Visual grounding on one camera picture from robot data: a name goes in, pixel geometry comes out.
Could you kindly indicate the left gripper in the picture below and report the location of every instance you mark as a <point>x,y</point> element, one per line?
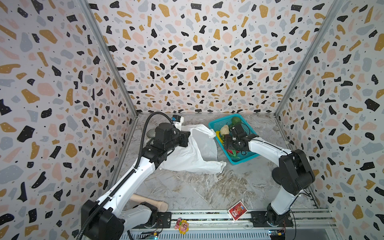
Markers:
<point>184,138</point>

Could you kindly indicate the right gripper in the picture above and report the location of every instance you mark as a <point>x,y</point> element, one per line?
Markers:
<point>233,141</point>

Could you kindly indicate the red dragon fruit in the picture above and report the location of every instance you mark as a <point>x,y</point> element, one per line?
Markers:
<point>233,154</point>

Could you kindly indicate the cream cauliflower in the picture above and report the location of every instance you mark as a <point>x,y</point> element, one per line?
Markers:
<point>225,130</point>

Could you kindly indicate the dark green avocado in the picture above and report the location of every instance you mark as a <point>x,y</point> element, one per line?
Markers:
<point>236,121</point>

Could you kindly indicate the white plastic bag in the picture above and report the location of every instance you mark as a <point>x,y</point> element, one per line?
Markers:
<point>200,156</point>

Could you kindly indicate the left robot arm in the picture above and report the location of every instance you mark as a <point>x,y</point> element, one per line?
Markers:
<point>105,218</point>

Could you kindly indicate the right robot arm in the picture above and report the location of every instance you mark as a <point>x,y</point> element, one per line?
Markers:
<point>293,172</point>

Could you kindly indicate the teal plastic basket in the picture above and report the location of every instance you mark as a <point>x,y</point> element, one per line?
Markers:
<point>216,125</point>

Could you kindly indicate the yellow banana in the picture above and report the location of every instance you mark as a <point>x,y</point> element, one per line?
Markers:
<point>218,136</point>

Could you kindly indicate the beige wooden pestle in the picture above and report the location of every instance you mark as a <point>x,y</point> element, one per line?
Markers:
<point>160,205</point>

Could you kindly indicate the red card pack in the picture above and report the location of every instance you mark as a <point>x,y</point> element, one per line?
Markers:
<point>237,211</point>

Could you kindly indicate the pink yellow flower toy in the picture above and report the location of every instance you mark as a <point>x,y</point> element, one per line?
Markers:
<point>182,226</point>

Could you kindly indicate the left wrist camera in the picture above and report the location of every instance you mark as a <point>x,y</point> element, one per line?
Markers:
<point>178,121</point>

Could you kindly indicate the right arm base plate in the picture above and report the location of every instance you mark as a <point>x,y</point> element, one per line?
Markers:
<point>266,219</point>

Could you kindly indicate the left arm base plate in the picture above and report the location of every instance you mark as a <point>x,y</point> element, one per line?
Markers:
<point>158,220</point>

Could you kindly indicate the aluminium rail frame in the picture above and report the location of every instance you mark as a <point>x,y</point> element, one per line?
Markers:
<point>309,224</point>

